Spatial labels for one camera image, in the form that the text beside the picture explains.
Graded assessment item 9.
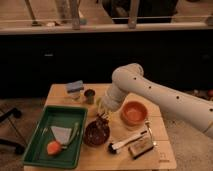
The blue sponge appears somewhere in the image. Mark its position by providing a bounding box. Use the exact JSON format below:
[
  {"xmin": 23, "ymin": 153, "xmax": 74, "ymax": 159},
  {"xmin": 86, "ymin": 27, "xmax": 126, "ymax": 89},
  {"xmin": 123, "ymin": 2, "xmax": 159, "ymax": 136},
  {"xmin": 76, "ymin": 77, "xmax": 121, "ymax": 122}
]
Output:
[{"xmin": 66, "ymin": 80, "xmax": 84, "ymax": 93}]

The black chair base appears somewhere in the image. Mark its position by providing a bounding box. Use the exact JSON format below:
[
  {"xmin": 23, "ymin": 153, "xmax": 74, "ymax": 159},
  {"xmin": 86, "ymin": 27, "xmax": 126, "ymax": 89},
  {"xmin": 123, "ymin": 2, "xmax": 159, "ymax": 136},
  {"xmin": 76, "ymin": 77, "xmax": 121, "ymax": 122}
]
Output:
[{"xmin": 0, "ymin": 107, "xmax": 27, "ymax": 156}]

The wooden block sponge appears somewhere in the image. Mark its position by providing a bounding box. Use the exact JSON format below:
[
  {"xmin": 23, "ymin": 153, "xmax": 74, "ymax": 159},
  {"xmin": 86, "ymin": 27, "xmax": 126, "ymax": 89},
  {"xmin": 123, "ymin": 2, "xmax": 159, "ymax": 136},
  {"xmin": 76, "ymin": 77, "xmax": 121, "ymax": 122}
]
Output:
[{"xmin": 128, "ymin": 137, "xmax": 154, "ymax": 159}]

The orange bowl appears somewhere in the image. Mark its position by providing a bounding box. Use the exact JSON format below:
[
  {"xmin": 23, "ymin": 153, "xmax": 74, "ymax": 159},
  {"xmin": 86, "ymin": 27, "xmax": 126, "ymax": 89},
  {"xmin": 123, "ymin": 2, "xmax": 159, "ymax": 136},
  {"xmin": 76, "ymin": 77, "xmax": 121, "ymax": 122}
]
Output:
[{"xmin": 120, "ymin": 101, "xmax": 148, "ymax": 127}]

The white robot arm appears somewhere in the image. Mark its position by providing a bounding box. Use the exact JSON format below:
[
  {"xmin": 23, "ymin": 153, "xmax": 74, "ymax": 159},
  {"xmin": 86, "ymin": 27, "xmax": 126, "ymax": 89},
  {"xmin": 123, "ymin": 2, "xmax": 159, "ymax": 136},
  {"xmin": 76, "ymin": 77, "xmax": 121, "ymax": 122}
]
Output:
[{"xmin": 101, "ymin": 63, "xmax": 213, "ymax": 139}]

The purple bowl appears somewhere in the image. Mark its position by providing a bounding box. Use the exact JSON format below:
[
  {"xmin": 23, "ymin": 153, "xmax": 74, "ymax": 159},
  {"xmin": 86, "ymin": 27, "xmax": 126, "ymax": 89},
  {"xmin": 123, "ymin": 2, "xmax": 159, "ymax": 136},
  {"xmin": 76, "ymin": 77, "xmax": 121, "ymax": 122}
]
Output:
[{"xmin": 84, "ymin": 121, "xmax": 110, "ymax": 146}]

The metal spoon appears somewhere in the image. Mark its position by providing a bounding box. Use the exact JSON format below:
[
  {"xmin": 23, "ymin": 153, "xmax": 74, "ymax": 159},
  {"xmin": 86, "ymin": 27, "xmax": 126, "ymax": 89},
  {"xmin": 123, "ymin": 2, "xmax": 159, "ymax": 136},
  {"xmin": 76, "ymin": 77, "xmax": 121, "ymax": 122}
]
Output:
[{"xmin": 145, "ymin": 120, "xmax": 157, "ymax": 146}]

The grey cloth piece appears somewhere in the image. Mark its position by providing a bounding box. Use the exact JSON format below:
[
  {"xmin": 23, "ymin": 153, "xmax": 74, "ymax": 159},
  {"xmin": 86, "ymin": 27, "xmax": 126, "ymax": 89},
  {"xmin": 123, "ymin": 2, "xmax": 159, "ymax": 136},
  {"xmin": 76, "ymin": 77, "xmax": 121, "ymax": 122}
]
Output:
[{"xmin": 51, "ymin": 126, "xmax": 72, "ymax": 144}]

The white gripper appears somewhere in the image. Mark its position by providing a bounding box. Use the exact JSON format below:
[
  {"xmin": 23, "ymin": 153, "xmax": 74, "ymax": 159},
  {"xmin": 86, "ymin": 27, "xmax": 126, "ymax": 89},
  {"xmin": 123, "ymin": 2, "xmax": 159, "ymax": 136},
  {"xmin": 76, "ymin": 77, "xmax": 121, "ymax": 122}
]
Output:
[{"xmin": 101, "ymin": 85, "xmax": 124, "ymax": 111}]

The green plastic tray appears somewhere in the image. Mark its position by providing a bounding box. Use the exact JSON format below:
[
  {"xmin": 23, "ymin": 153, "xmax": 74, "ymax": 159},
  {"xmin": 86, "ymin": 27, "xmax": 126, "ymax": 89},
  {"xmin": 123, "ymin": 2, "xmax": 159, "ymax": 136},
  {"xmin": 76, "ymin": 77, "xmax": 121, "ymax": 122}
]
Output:
[{"xmin": 23, "ymin": 105, "xmax": 87, "ymax": 169}]

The orange carrot toy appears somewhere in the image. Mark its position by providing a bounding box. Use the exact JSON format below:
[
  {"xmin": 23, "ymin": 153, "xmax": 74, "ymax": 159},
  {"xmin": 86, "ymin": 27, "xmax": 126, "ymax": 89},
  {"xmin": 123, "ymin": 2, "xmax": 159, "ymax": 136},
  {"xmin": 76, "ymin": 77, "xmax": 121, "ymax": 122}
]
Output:
[{"xmin": 47, "ymin": 141, "xmax": 62, "ymax": 155}]

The clear glass jar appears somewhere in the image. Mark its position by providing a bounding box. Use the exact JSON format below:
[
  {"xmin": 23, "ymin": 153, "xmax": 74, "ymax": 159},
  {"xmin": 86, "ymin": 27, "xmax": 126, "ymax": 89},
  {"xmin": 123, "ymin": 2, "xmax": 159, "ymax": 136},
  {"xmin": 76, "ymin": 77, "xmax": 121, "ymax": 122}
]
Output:
[{"xmin": 69, "ymin": 91, "xmax": 81, "ymax": 101}]

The purple grape bunch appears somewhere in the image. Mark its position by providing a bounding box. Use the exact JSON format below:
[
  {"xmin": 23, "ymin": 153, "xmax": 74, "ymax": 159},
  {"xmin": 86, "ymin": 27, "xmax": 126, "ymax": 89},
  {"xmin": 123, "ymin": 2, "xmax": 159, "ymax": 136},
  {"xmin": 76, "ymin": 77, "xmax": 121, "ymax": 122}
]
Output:
[{"xmin": 96, "ymin": 115, "xmax": 109, "ymax": 130}]

